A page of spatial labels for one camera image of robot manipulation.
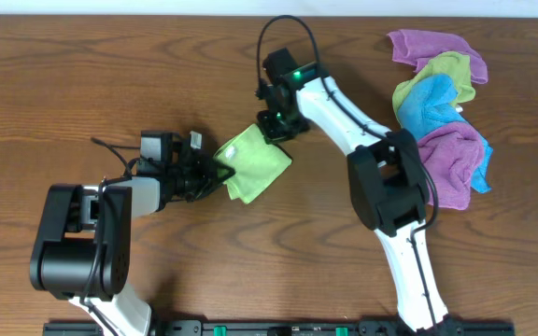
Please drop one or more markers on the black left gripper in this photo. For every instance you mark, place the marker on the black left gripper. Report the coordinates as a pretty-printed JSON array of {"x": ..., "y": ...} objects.
[{"x": 202, "y": 176}]

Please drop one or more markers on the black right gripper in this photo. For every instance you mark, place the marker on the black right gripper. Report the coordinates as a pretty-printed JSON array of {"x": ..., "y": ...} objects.
[{"x": 283, "y": 127}]

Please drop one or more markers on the light green microfiber cloth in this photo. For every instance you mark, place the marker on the light green microfiber cloth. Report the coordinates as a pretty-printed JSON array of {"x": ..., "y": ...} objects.
[{"x": 256, "y": 164}]

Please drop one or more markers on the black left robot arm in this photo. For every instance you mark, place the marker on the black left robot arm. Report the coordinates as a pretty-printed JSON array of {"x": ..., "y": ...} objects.
[{"x": 82, "y": 247}]

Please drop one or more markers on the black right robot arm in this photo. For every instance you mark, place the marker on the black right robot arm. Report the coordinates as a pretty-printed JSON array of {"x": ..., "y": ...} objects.
[{"x": 389, "y": 187}]

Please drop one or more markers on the blue microfiber cloth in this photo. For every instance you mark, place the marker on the blue microfiber cloth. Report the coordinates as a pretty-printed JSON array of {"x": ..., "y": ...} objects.
[{"x": 479, "y": 180}]

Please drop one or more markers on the purple cloth far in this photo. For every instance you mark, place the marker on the purple cloth far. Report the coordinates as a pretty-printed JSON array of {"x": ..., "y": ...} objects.
[{"x": 417, "y": 47}]

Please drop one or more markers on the purple cloth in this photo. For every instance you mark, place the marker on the purple cloth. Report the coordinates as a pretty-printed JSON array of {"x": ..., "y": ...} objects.
[
  {"x": 417, "y": 47},
  {"x": 451, "y": 154}
]

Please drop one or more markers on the purple cloth near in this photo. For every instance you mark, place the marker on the purple cloth near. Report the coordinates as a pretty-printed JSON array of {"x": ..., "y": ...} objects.
[{"x": 451, "y": 154}]

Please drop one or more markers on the green cloth in pile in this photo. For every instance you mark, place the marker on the green cloth in pile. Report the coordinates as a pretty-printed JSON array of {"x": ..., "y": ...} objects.
[{"x": 451, "y": 70}]

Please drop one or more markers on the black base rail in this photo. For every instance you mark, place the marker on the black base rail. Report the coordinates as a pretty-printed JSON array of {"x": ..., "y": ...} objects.
[{"x": 367, "y": 327}]

